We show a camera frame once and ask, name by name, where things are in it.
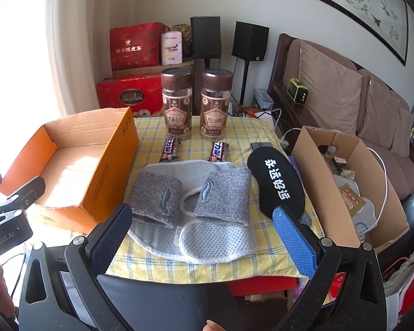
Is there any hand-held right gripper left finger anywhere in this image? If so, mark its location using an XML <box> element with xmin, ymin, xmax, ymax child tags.
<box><xmin>19</xmin><ymin>203</ymin><xmax>133</xmax><ymax>331</ymax></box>

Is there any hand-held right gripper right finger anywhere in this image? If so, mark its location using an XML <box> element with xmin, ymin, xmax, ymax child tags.
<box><xmin>272</xmin><ymin>206</ymin><xmax>389</xmax><ymax>331</ymax></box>

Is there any grey knitted wristband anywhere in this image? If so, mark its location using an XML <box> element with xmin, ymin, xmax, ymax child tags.
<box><xmin>193</xmin><ymin>170</ymin><xmax>252</xmax><ymax>226</ymax></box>
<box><xmin>128</xmin><ymin>170</ymin><xmax>183</xmax><ymax>228</ymax></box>

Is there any black bag with white letters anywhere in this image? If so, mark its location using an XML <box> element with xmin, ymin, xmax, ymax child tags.
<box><xmin>246</xmin><ymin>146</ymin><xmax>313</xmax><ymax>225</ymax></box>

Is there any orange cardboard box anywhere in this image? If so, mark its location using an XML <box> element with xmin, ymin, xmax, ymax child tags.
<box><xmin>0</xmin><ymin>107</ymin><xmax>140</xmax><ymax>235</ymax></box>

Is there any white mesh face mask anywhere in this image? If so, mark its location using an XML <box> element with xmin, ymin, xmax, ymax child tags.
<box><xmin>126</xmin><ymin>160</ymin><xmax>259</xmax><ymax>262</ymax></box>

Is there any brown snack bar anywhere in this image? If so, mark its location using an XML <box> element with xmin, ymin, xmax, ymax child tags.
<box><xmin>158</xmin><ymin>137</ymin><xmax>180</xmax><ymax>162</ymax></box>
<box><xmin>207</xmin><ymin>141</ymin><xmax>230</xmax><ymax>163</ymax></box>

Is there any brown cardboard box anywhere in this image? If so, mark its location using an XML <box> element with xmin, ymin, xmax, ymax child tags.
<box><xmin>290</xmin><ymin>126</ymin><xmax>410</xmax><ymax>254</ymax></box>

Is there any tan packet with red label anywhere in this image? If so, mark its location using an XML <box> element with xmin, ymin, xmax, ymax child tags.
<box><xmin>338</xmin><ymin>183</ymin><xmax>371</xmax><ymax>216</ymax></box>

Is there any brown sofa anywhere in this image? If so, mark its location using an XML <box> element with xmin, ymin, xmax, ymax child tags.
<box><xmin>267</xmin><ymin>34</ymin><xmax>414</xmax><ymax>201</ymax></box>

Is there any red and white bag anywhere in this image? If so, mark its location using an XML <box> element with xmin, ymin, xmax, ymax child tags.
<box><xmin>383</xmin><ymin>245</ymin><xmax>414</xmax><ymax>318</ymax></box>

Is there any yellow checked tablecloth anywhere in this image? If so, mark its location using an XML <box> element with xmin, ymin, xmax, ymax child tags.
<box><xmin>105</xmin><ymin>115</ymin><xmax>327</xmax><ymax>281</ymax></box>

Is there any brown lidded clear jar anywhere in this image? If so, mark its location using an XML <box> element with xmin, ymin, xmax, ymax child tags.
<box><xmin>160</xmin><ymin>69</ymin><xmax>194</xmax><ymax>140</ymax></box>
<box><xmin>199</xmin><ymin>69</ymin><xmax>233</xmax><ymax>140</ymax></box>

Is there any red chocolate box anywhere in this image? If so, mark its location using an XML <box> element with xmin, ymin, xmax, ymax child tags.
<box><xmin>96</xmin><ymin>74</ymin><xmax>164</xmax><ymax>116</ymax></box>

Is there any grey box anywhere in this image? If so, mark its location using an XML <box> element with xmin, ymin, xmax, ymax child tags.
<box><xmin>253</xmin><ymin>88</ymin><xmax>275</xmax><ymax>109</ymax></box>

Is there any green portable device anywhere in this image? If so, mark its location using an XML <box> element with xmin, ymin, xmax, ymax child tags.
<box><xmin>286</xmin><ymin>79</ymin><xmax>309</xmax><ymax>105</ymax></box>

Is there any small beige sofa cushion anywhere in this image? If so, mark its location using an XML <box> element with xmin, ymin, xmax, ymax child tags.
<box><xmin>390</xmin><ymin>107</ymin><xmax>414</xmax><ymax>156</ymax></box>

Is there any large beige sofa cushion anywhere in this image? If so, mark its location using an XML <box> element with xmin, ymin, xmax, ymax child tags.
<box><xmin>298</xmin><ymin>41</ymin><xmax>364</xmax><ymax>135</ymax></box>

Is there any white curtain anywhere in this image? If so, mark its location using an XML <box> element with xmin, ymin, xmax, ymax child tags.
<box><xmin>38</xmin><ymin>0</ymin><xmax>106</xmax><ymax>114</ymax></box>

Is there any black speaker stand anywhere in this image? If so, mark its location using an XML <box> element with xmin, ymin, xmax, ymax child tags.
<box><xmin>240</xmin><ymin>60</ymin><xmax>248</xmax><ymax>106</ymax></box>

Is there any red gift bag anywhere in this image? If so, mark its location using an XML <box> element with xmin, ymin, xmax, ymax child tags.
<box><xmin>110</xmin><ymin>22</ymin><xmax>166</xmax><ymax>71</ymax></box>

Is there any white tissue pack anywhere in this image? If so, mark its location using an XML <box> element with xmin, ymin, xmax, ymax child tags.
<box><xmin>161</xmin><ymin>32</ymin><xmax>184</xmax><ymax>66</ymax></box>

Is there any black speaker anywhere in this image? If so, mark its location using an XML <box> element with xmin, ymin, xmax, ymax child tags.
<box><xmin>232</xmin><ymin>21</ymin><xmax>270</xmax><ymax>62</ymax></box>
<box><xmin>190</xmin><ymin>16</ymin><xmax>221</xmax><ymax>59</ymax></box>

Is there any gold gift wrap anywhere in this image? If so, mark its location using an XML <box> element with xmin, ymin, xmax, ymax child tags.
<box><xmin>172</xmin><ymin>24</ymin><xmax>192</xmax><ymax>39</ymax></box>

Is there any framed ink painting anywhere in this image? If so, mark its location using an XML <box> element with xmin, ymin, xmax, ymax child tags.
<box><xmin>279</xmin><ymin>0</ymin><xmax>409</xmax><ymax>67</ymax></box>

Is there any white cable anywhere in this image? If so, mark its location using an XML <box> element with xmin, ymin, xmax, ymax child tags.
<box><xmin>278</xmin><ymin>127</ymin><xmax>389</xmax><ymax>235</ymax></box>

